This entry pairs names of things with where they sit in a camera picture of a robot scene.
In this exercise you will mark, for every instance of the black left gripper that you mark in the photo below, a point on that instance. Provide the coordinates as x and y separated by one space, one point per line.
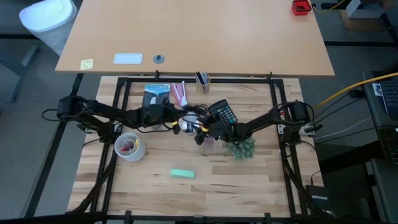
157 114

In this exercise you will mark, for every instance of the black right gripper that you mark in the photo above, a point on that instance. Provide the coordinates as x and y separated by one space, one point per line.
224 130

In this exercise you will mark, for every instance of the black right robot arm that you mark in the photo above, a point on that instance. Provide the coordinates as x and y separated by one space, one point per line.
264 119

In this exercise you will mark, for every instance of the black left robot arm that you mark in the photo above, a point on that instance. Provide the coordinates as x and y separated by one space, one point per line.
105 110

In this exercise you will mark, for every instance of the black keyboard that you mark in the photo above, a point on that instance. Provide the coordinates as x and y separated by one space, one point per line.
390 96
224 110

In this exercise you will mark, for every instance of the white stick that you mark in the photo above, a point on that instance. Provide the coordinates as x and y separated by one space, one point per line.
184 95

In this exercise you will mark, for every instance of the blue book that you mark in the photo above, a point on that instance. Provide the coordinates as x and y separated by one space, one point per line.
157 93

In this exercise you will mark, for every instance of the yellow marker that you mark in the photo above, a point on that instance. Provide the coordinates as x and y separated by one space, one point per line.
137 144

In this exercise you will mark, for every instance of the faux succulent in grey pot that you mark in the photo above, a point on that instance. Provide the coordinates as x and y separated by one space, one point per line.
242 149

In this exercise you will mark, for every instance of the mint green stapler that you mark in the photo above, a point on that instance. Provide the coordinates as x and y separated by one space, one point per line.
182 173

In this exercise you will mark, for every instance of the white textured cup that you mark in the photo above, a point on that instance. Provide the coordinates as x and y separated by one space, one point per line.
132 155

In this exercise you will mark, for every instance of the red marker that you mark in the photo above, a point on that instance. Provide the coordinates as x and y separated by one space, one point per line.
126 149

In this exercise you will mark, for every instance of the black pen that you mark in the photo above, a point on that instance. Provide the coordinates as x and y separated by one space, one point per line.
200 78

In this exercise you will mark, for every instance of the grey desk grommet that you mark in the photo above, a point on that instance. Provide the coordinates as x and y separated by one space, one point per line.
159 59

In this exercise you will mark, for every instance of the white rectangular card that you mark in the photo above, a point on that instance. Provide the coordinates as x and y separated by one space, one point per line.
128 58

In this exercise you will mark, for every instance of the light wooden desk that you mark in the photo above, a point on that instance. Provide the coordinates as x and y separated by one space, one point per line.
192 34

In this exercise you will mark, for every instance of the yellow sticky note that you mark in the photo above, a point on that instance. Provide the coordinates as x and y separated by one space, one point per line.
86 64

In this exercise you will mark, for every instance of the black network router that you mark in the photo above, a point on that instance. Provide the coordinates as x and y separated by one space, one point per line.
318 199

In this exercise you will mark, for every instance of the red box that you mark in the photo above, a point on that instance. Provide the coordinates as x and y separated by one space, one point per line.
301 7

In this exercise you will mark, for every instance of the white trash bin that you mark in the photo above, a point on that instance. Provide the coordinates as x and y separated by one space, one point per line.
49 21

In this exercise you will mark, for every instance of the cardboard box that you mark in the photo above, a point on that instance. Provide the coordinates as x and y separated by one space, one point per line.
357 24

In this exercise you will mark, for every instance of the black metal rig frame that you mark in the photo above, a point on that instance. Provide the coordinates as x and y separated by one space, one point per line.
199 80

